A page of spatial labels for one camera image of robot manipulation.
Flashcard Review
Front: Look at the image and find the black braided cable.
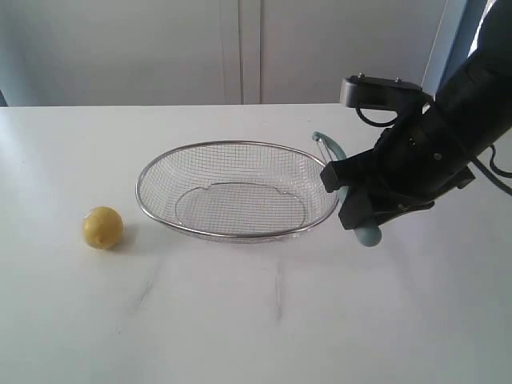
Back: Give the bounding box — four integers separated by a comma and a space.
471, 146, 512, 193

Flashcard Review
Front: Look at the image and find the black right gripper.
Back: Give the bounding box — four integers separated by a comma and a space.
320, 102, 476, 230

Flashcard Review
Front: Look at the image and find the teal handled peeler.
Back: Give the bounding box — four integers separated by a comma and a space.
310, 130, 382, 248

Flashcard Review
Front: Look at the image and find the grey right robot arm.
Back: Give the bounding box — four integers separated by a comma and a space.
321, 1, 511, 230

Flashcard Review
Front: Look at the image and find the metal wire mesh basket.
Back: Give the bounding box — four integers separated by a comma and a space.
135, 140, 338, 243

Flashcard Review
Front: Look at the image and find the yellow lemon with sticker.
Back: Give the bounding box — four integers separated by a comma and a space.
82, 206, 123, 250

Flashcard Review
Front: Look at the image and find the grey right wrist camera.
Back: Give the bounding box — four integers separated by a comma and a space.
340, 74, 430, 128

